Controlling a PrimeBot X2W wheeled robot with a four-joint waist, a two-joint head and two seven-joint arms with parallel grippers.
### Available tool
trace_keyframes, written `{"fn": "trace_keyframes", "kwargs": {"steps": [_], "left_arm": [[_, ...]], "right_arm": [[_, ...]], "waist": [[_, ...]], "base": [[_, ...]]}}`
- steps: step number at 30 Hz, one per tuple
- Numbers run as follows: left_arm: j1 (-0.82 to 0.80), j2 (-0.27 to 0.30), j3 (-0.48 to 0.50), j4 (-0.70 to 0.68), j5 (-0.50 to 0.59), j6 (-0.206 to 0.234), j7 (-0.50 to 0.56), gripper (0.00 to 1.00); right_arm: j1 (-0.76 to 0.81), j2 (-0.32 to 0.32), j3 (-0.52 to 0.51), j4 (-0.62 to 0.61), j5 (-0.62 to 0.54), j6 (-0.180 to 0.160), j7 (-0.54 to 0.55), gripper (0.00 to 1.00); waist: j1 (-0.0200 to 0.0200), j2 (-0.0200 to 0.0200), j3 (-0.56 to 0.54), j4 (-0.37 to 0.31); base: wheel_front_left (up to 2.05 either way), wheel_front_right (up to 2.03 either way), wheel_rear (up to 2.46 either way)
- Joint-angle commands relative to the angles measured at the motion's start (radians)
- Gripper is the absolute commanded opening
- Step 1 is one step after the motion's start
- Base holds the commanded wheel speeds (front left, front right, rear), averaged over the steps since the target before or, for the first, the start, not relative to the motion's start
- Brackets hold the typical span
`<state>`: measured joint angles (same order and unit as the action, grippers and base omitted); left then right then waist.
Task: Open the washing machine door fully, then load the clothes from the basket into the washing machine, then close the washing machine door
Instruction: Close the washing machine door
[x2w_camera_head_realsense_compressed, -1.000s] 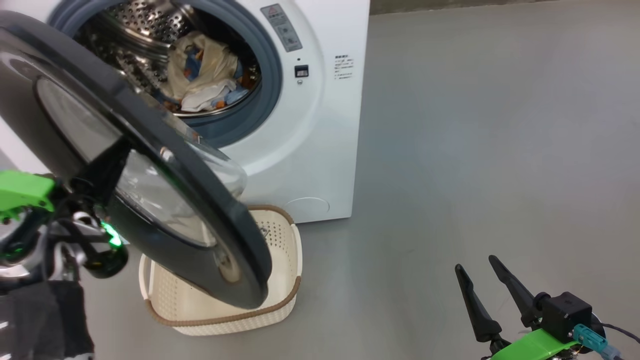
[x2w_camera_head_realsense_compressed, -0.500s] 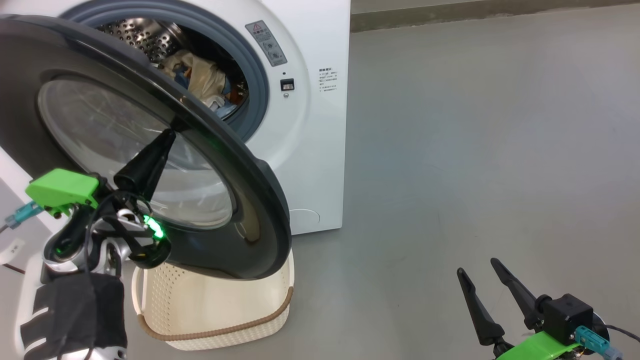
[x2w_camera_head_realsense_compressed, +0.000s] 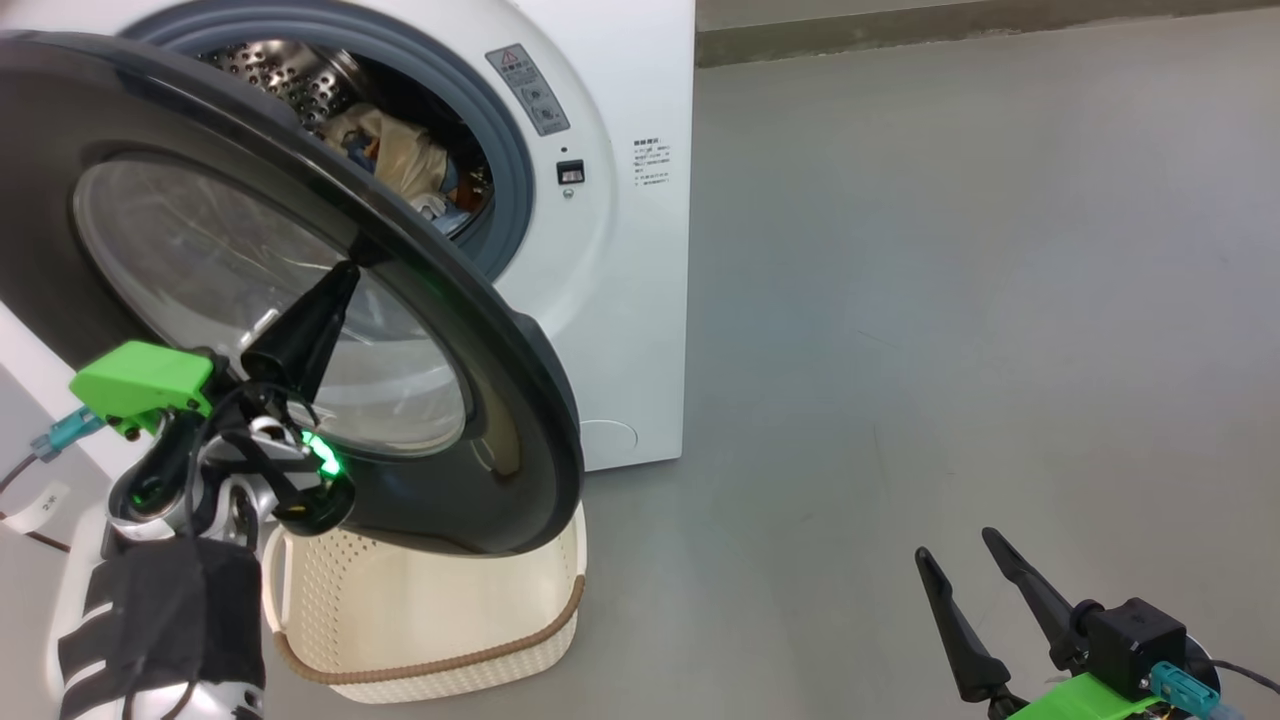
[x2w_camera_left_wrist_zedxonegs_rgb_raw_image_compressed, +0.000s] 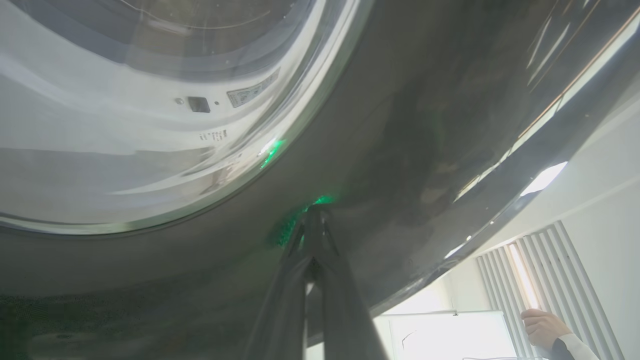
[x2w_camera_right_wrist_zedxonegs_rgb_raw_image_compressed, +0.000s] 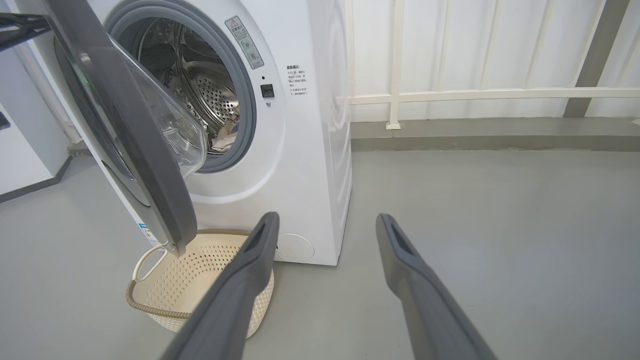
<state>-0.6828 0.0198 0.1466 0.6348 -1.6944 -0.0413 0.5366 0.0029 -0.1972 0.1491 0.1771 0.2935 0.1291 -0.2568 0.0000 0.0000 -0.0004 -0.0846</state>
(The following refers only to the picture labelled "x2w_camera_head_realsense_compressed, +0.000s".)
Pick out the teal connector left camera cable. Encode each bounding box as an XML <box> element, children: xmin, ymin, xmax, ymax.
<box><xmin>0</xmin><ymin>407</ymin><xmax>103</xmax><ymax>493</ymax></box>

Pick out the white front-load washing machine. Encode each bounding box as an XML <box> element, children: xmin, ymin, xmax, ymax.
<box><xmin>0</xmin><ymin>0</ymin><xmax>697</xmax><ymax>483</ymax></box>

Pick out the dark round washing machine door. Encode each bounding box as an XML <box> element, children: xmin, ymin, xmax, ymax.
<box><xmin>0</xmin><ymin>30</ymin><xmax>585</xmax><ymax>557</ymax></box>

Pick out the cream garment with orange print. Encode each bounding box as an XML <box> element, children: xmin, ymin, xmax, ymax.
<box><xmin>323</xmin><ymin>102</ymin><xmax>453</xmax><ymax>219</ymax></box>

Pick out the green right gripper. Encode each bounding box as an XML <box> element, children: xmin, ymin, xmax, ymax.
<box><xmin>914</xmin><ymin>528</ymin><xmax>1163</xmax><ymax>720</ymax></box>

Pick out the cream perforated laundry basket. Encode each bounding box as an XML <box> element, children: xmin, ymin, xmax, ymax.
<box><xmin>262</xmin><ymin>500</ymin><xmax>589</xmax><ymax>705</ymax></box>

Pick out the teal connector camera cable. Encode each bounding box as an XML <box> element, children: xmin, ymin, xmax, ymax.
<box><xmin>1149</xmin><ymin>658</ymin><xmax>1280</xmax><ymax>719</ymax></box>
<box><xmin>0</xmin><ymin>407</ymin><xmax>103</xmax><ymax>493</ymax></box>

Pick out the teal connector right camera cable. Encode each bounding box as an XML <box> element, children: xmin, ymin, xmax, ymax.
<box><xmin>1149</xmin><ymin>658</ymin><xmax>1280</xmax><ymax>719</ymax></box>

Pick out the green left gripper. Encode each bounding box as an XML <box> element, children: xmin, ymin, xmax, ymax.
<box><xmin>69</xmin><ymin>261</ymin><xmax>362</xmax><ymax>439</ymax></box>

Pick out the grey warning sticker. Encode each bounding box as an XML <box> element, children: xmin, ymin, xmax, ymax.
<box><xmin>485</xmin><ymin>43</ymin><xmax>572</xmax><ymax>138</ymax></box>

